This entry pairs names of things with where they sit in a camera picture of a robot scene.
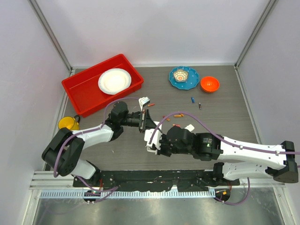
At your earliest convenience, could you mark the white slotted cable duct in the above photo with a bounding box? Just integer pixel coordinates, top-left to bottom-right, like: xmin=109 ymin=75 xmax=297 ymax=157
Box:
xmin=40 ymin=188 xmax=215 ymax=199

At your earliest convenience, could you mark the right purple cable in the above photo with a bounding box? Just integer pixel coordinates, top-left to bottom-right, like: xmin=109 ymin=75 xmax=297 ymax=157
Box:
xmin=149 ymin=112 xmax=300 ymax=206

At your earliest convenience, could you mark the yellow plastic mug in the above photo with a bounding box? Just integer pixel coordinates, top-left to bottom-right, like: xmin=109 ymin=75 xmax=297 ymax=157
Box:
xmin=58 ymin=115 xmax=81 ymax=130

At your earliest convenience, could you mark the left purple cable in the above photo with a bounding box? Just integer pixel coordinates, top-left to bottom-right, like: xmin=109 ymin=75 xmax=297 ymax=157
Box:
xmin=53 ymin=97 xmax=141 ymax=203

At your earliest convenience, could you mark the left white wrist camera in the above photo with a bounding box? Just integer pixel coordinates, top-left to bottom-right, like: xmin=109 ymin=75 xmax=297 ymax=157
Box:
xmin=138 ymin=97 xmax=150 ymax=111

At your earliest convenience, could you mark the purple cable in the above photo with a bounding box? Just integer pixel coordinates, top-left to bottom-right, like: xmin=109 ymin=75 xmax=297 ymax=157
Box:
xmin=149 ymin=112 xmax=300 ymax=206
xmin=53 ymin=97 xmax=141 ymax=203

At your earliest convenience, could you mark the red plastic bin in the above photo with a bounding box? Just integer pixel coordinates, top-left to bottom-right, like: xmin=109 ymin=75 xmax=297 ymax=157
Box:
xmin=61 ymin=54 xmax=144 ymax=117

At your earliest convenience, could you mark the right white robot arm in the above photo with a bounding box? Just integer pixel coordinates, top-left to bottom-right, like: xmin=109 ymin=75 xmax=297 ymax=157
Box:
xmin=149 ymin=126 xmax=299 ymax=185

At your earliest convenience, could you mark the orange plastic bowl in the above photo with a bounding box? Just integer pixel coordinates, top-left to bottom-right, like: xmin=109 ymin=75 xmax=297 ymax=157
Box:
xmin=200 ymin=76 xmax=220 ymax=93

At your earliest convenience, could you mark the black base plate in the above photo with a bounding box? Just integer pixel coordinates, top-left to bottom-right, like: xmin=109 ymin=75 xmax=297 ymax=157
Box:
xmin=73 ymin=170 xmax=240 ymax=192

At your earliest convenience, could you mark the white remote battery cover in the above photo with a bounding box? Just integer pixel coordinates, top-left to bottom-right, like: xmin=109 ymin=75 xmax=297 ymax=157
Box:
xmin=185 ymin=124 xmax=195 ymax=132

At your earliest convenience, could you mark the small patterned flower bowl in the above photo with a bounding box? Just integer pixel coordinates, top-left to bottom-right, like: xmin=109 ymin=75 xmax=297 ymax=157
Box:
xmin=173 ymin=69 xmax=188 ymax=83

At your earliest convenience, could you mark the blue ceramic plate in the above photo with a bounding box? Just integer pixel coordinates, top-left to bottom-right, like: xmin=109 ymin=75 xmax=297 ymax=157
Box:
xmin=169 ymin=66 xmax=200 ymax=90

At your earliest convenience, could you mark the white paper plate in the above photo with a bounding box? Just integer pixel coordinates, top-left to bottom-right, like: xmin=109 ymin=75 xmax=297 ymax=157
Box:
xmin=98 ymin=68 xmax=132 ymax=95

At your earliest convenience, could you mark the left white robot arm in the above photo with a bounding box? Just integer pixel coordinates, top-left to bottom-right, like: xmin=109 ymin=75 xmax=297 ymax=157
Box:
xmin=42 ymin=101 xmax=162 ymax=187

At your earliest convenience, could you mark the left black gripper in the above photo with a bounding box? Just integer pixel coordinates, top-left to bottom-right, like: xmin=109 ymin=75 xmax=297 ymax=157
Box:
xmin=120 ymin=109 xmax=158 ymax=134

